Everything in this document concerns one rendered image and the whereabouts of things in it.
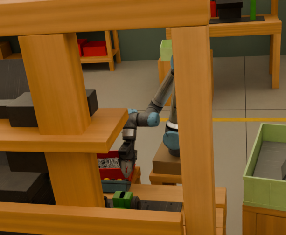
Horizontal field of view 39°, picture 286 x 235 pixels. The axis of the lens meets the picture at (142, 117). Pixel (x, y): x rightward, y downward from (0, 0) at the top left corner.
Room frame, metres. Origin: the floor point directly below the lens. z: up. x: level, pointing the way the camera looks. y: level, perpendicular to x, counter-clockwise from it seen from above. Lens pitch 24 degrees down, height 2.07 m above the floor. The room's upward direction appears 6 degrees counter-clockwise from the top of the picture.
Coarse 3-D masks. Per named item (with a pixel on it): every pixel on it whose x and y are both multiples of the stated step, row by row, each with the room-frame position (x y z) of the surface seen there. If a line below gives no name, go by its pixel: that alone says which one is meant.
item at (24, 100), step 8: (24, 96) 1.30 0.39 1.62; (8, 104) 1.24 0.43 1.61; (16, 104) 1.23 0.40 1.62; (24, 104) 1.22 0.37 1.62; (32, 104) 1.21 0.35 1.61; (8, 112) 1.22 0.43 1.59; (16, 112) 1.21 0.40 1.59; (24, 112) 1.21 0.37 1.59; (32, 112) 1.20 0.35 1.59; (16, 120) 1.22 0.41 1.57; (24, 120) 1.21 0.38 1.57; (32, 120) 1.20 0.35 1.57
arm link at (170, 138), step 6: (174, 84) 1.86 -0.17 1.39; (174, 90) 1.86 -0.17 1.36; (174, 96) 1.86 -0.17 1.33; (174, 102) 1.86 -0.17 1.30; (174, 108) 1.86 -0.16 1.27; (174, 114) 1.86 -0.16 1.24; (168, 120) 1.90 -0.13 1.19; (174, 120) 1.86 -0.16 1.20; (168, 126) 1.86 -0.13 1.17; (174, 126) 1.85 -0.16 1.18; (168, 132) 1.84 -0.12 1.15; (174, 132) 1.83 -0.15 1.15; (168, 138) 1.84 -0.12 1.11; (174, 138) 1.83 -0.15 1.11; (168, 144) 1.85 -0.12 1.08; (174, 144) 1.84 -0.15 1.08
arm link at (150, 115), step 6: (150, 108) 2.01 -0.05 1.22; (138, 114) 1.95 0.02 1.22; (144, 114) 1.94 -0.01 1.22; (150, 114) 1.93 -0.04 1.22; (156, 114) 1.93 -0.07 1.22; (138, 120) 1.93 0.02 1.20; (144, 120) 1.92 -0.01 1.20; (150, 120) 1.91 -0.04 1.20; (156, 120) 1.91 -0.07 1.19; (138, 126) 1.94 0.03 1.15; (144, 126) 1.93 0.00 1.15; (150, 126) 1.92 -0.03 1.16
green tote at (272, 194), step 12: (264, 132) 2.19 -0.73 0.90; (276, 132) 2.16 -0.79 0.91; (252, 156) 1.86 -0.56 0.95; (252, 168) 1.86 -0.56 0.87; (252, 180) 1.64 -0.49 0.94; (264, 180) 1.61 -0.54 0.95; (276, 180) 1.59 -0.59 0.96; (252, 192) 1.64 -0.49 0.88; (264, 192) 1.62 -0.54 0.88; (276, 192) 1.59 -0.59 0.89; (252, 204) 1.64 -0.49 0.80; (264, 204) 1.61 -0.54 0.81; (276, 204) 1.59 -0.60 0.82
